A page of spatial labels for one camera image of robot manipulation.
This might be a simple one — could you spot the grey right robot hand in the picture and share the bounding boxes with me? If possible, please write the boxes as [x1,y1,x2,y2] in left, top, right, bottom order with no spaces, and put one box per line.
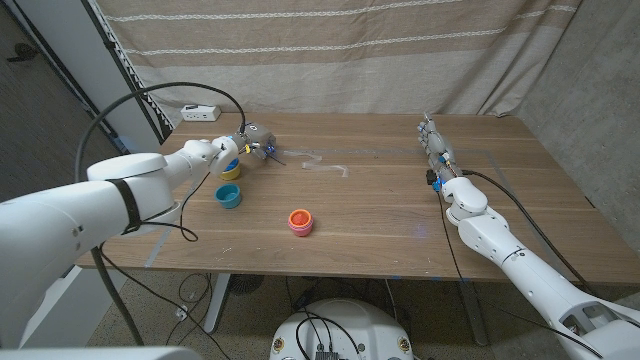
[417,111,459,181]

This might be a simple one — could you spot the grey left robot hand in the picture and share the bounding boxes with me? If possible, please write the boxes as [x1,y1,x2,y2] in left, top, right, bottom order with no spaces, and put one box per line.
[232,123,277,161]

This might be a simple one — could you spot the white domed robot base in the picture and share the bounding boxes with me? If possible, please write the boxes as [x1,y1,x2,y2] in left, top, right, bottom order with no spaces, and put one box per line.
[269,298,415,360]

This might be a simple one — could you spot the clear tape strip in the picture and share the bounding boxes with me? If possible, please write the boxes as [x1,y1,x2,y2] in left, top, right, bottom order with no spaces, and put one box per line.
[283,148,351,178]

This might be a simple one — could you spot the white power strip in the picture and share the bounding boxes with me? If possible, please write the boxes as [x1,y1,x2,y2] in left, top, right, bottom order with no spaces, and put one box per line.
[180,103,222,122]

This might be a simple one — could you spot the teal plastic cup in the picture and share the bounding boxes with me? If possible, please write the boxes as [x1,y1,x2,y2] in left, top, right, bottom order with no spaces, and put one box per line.
[214,183,243,210]

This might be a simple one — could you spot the orange plastic cup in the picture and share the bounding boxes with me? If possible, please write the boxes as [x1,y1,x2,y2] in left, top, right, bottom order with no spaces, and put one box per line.
[289,208,314,229]

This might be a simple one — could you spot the beige striped curtain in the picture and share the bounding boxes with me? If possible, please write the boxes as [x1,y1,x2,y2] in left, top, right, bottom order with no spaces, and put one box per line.
[93,0,585,118]

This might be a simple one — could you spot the pink plastic cup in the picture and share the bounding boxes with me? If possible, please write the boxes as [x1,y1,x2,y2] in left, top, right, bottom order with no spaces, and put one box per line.
[287,219,315,238]

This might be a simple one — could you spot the black round floor object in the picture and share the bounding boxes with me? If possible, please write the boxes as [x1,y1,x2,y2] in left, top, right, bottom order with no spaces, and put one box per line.
[229,273,265,295]

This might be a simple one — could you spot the grey table leg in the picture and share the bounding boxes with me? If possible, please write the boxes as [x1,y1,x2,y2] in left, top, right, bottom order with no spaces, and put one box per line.
[457,280,489,347]

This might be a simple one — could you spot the white table leg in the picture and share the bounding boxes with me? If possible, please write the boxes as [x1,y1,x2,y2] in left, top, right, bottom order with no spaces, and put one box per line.
[203,273,232,334]

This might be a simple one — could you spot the black curtain stand pole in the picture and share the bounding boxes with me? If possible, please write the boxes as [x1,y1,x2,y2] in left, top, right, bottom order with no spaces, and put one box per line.
[82,0,174,146]

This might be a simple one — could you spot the dark textured door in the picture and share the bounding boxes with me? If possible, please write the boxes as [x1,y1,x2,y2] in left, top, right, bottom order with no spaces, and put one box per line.
[0,0,129,204]

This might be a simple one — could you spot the white platform box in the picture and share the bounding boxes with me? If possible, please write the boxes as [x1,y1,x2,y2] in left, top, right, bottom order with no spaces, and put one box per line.
[19,264,129,351]

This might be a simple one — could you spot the white robot torso edge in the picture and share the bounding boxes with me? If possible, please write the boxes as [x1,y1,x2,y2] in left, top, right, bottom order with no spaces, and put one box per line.
[0,345,204,360]

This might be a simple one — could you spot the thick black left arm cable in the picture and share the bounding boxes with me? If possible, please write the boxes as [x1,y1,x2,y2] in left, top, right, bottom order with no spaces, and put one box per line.
[73,81,247,184]

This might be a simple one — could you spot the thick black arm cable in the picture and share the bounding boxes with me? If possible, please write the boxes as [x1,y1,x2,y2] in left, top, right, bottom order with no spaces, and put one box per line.
[460,168,596,296]
[73,81,247,184]

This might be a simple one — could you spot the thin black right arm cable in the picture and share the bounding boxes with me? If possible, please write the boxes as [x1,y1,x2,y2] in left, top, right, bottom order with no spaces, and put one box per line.
[437,192,606,359]

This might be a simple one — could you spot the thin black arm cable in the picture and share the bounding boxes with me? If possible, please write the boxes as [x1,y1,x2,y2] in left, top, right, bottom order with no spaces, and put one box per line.
[437,192,606,359]
[97,172,234,360]

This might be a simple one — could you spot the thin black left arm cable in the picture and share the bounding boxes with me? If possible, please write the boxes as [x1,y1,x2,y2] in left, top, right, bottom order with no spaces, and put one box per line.
[97,172,234,360]

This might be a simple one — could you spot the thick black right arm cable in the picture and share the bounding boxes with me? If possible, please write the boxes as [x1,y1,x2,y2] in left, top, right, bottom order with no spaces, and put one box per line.
[460,168,596,296]

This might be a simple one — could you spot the black floor cable loop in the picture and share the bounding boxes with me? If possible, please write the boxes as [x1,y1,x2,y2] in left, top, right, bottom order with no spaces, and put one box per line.
[164,272,216,347]

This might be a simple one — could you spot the black cables on robot base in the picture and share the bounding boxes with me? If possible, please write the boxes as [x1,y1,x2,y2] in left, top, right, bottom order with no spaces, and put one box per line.
[297,309,362,360]

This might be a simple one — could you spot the black door handle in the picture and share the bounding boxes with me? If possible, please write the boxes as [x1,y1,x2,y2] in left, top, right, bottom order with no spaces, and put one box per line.
[5,42,39,62]

